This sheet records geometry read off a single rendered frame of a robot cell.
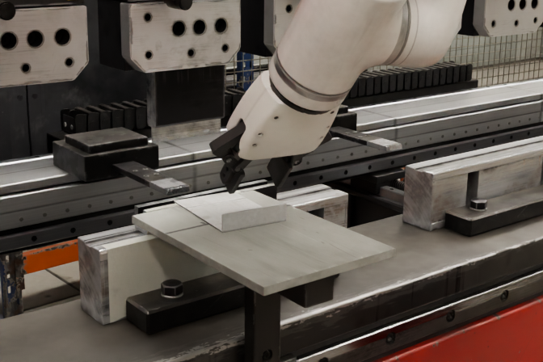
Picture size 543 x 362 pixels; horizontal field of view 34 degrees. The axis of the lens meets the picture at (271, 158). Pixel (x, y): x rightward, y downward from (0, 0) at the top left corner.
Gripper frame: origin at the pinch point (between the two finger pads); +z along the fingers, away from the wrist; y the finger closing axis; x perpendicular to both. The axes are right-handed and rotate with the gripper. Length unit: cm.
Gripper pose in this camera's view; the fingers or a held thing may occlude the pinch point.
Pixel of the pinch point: (255, 171)
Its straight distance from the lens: 99.9
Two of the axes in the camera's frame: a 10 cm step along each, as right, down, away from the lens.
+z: -3.4, 5.9, 7.3
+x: 3.7, 8.0, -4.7
